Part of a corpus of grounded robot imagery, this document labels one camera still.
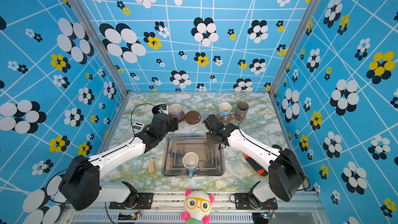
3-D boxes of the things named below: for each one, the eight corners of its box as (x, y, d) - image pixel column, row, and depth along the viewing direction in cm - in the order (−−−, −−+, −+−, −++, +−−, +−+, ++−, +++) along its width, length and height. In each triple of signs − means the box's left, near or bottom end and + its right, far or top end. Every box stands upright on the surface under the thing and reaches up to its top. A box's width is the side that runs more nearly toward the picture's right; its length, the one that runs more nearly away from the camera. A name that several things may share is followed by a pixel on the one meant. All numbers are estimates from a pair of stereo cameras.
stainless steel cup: (235, 124, 104) (238, 114, 95) (233, 111, 111) (235, 101, 102) (246, 124, 104) (250, 114, 95) (243, 111, 111) (247, 101, 102)
